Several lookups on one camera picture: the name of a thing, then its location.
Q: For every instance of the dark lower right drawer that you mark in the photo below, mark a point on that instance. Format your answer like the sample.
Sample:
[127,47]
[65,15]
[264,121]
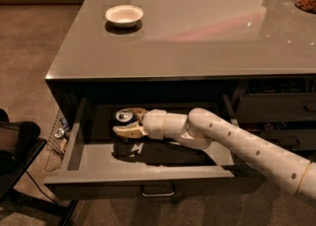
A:
[293,140]

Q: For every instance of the blue pepsi can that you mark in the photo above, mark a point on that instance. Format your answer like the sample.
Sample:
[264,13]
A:
[124,117]

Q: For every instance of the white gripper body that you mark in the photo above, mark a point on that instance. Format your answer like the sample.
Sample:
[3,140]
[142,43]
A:
[154,123]

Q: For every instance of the open grey top drawer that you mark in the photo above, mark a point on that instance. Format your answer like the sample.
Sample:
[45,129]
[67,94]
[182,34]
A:
[97,164]

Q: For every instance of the wire mesh trash basket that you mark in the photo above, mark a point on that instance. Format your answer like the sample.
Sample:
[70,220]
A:
[57,142]

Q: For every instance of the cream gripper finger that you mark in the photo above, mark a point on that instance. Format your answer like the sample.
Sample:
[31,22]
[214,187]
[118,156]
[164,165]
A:
[133,131]
[137,115]

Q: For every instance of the white paper bowl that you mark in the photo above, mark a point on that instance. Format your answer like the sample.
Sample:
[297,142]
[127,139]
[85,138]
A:
[124,16]

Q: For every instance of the dark drawer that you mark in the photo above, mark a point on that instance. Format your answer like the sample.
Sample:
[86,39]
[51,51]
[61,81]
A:
[293,140]
[277,107]

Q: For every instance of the grey counter cabinet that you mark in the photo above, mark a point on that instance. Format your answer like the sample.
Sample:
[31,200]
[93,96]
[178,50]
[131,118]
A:
[185,51]

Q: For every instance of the dark right side drawer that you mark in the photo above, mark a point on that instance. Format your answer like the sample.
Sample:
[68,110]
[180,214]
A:
[277,107]

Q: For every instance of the black chair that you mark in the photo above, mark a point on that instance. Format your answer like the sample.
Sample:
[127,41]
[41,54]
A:
[20,144]

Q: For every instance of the silver drawer handle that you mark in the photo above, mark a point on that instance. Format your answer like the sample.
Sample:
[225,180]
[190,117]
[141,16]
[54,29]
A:
[157,191]

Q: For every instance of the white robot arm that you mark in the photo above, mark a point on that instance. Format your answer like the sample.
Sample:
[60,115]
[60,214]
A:
[198,128]

